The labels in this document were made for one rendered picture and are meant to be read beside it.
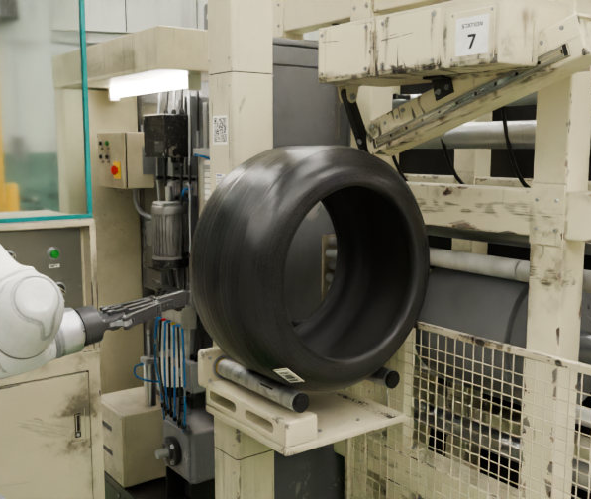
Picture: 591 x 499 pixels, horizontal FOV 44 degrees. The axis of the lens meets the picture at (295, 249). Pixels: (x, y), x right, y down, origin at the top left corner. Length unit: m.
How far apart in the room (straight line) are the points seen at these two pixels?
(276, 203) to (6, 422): 0.99
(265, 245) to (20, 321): 0.54
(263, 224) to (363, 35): 0.62
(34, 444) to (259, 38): 1.24
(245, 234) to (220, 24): 0.65
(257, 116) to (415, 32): 0.46
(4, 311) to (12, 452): 0.96
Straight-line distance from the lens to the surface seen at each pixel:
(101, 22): 11.05
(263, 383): 1.76
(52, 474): 2.24
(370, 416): 1.89
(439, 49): 1.74
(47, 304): 1.25
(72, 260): 2.15
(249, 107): 1.95
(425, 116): 1.94
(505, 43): 1.66
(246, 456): 2.11
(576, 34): 1.70
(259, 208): 1.56
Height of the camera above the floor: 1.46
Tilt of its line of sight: 8 degrees down
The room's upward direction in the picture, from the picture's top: straight up
